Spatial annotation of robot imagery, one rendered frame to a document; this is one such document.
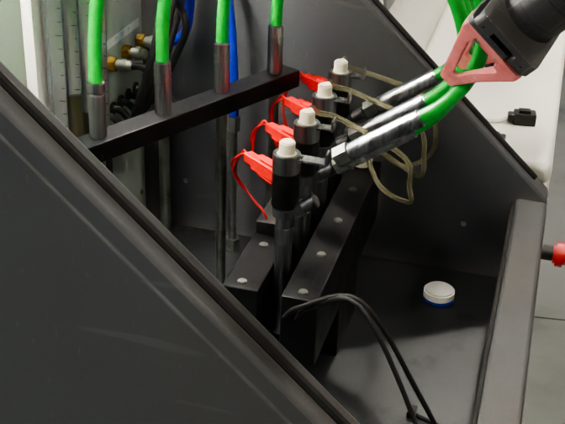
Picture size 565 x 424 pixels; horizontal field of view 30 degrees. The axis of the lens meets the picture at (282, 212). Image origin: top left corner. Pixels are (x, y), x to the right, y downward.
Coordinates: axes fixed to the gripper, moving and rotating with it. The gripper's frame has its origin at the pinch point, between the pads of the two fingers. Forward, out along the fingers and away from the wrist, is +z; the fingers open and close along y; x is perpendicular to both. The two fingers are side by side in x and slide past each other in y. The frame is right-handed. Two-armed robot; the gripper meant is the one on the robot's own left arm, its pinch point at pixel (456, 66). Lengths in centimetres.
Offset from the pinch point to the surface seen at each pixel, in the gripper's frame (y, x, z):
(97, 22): 8.9, -26.1, 21.1
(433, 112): 2.6, 1.6, 3.4
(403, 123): 3.6, 0.6, 6.1
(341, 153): 5.8, -1.0, 12.3
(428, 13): -69, 2, 46
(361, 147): 5.1, -0.2, 10.6
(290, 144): 6.5, -4.8, 15.8
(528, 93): -52, 19, 31
